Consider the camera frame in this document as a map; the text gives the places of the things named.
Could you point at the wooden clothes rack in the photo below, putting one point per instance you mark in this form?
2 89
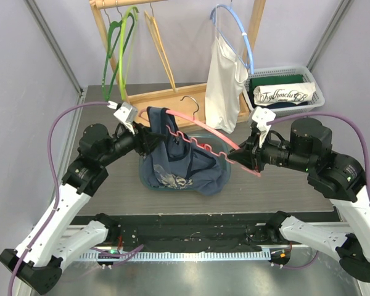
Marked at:
166 97

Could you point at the green folded cloth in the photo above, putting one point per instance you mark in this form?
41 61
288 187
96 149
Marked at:
274 80

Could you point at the lime green hanger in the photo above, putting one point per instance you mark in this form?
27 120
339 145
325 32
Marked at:
128 23

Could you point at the white slotted cable duct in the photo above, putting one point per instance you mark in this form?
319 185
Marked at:
181 257

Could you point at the navy folded cloth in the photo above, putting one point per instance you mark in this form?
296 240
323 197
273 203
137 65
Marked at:
280 105

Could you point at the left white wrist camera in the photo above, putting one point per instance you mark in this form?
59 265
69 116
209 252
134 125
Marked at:
125 113

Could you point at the dark green hanger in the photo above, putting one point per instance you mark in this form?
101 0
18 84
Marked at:
118 37

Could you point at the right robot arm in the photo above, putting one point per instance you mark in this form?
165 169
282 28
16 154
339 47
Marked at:
338 177

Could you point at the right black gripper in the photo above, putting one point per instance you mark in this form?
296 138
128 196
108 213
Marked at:
254 155

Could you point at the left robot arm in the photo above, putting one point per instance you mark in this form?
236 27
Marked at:
42 257

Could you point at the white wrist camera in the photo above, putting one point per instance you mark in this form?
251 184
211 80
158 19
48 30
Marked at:
262 116
125 113

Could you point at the pink hanger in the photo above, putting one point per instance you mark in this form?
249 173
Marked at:
211 131

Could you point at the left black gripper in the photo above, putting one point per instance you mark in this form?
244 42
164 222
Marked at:
145 140

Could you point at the white tank top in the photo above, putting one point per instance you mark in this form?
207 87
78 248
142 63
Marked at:
226 79

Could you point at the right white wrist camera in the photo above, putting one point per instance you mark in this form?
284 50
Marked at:
262 116

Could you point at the grey plastic basin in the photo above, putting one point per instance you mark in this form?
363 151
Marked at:
222 148

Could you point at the white printed folded cloth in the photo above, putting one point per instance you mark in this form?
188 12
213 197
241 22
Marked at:
295 93

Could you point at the navy tank top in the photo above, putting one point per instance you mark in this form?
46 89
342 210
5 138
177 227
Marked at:
159 120

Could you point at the yellow wooden hanger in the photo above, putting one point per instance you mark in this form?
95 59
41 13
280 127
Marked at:
155 35

